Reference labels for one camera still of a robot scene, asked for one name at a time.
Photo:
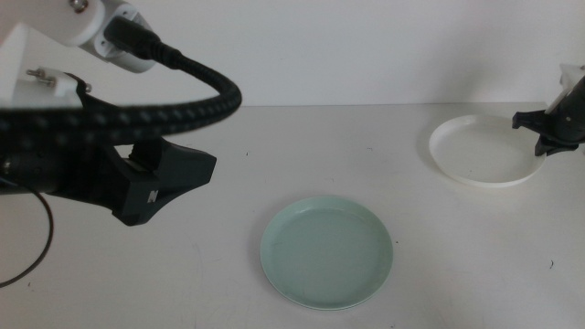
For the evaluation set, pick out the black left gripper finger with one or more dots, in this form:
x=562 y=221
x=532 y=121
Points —
x=147 y=155

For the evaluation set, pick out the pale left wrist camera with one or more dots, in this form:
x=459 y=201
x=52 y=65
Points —
x=82 y=23

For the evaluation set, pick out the pale green shallow bowl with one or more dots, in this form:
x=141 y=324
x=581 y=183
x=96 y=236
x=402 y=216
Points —
x=326 y=253

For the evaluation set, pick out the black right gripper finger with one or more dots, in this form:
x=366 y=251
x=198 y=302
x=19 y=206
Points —
x=530 y=120
x=546 y=147

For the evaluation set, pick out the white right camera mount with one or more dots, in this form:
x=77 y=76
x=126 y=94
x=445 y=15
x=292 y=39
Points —
x=571 y=75

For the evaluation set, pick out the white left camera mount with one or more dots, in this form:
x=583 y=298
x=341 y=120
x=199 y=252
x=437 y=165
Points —
x=13 y=68

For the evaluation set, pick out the white shallow bowl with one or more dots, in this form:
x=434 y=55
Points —
x=484 y=153

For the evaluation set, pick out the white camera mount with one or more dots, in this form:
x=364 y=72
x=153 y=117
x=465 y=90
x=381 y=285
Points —
x=13 y=68
x=571 y=75

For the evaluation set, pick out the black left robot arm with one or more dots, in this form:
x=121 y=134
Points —
x=27 y=171

